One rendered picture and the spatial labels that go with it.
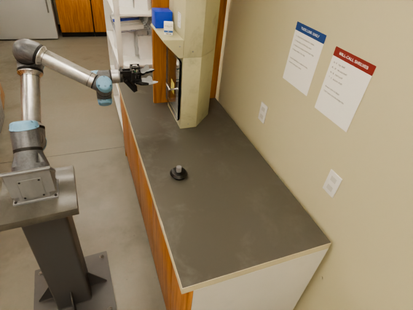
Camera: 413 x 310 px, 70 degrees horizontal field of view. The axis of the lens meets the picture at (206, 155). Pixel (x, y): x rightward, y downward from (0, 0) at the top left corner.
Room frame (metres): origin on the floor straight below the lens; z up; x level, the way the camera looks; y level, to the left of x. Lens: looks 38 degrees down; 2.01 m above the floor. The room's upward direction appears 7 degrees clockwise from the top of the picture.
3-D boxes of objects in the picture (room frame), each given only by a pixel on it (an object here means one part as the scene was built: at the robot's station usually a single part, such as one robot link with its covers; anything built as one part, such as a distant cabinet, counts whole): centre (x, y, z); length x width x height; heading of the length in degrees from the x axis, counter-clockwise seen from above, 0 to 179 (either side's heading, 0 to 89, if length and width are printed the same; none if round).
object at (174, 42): (1.75, 0.31, 1.46); 0.32 x 0.11 x 0.10; 25
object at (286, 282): (1.64, 0.13, 0.45); 2.05 x 0.67 x 0.90; 25
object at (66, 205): (0.95, 0.77, 0.92); 0.32 x 0.32 x 0.04; 27
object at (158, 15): (1.84, 0.35, 1.56); 0.10 x 0.10 x 0.09; 25
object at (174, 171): (1.17, 0.14, 0.97); 0.09 x 0.09 x 0.07
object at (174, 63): (1.77, 0.27, 1.19); 0.30 x 0.01 x 0.40; 23
